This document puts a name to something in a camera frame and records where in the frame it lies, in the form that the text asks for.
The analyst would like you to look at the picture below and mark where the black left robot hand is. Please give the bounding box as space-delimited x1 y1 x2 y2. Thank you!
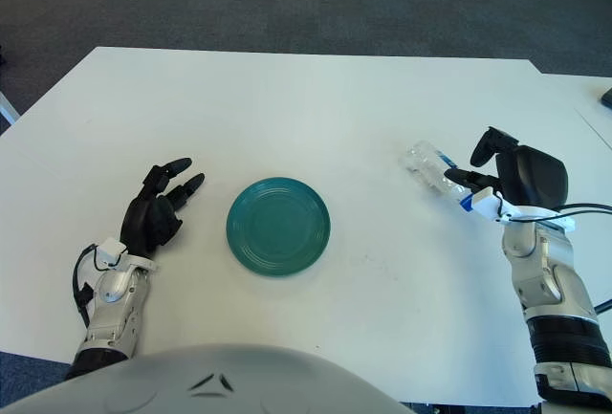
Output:
119 157 207 260

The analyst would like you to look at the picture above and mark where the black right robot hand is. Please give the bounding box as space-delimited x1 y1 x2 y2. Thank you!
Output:
443 125 570 209

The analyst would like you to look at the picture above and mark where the clear bottle with blue cap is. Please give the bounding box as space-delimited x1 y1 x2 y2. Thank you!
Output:
399 141 477 212

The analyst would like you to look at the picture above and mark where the teal round plate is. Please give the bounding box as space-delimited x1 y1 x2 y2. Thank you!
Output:
225 176 331 280

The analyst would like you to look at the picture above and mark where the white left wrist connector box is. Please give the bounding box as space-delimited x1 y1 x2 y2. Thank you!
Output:
95 237 129 271

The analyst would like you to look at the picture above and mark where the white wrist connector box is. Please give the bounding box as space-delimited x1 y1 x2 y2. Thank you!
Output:
95 237 129 271
470 186 520 224

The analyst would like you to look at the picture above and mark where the white right wrist connector box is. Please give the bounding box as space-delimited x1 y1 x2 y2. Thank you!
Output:
470 186 520 224

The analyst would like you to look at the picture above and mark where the grey robot torso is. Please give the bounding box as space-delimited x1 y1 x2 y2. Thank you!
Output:
0 344 403 414

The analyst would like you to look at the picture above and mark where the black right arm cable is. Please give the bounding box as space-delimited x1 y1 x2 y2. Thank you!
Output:
506 202 612 315

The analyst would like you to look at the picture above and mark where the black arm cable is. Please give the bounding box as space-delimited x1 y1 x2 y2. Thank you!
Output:
506 202 612 315
71 244 104 327

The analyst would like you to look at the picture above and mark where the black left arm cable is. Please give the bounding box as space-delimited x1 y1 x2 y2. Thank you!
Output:
71 244 104 327

